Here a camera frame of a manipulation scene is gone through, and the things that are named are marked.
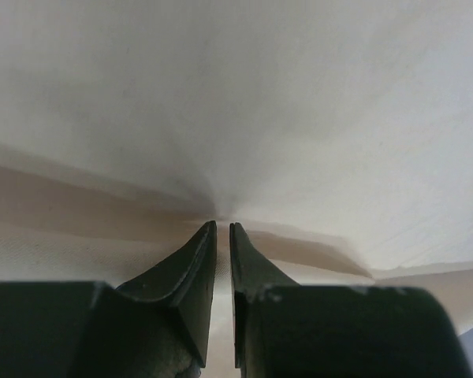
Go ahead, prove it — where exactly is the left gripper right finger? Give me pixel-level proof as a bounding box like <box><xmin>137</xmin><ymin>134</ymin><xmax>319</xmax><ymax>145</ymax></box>
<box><xmin>229</xmin><ymin>222</ymin><xmax>299</xmax><ymax>369</ymax></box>

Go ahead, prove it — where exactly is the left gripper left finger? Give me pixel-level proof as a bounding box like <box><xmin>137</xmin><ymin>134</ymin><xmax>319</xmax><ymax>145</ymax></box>
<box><xmin>117</xmin><ymin>220</ymin><xmax>217</xmax><ymax>367</ymax></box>

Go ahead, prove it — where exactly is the beige cloth wrap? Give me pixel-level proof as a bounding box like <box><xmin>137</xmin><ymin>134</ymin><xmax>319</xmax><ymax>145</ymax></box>
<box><xmin>0</xmin><ymin>1</ymin><xmax>473</xmax><ymax>377</ymax></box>

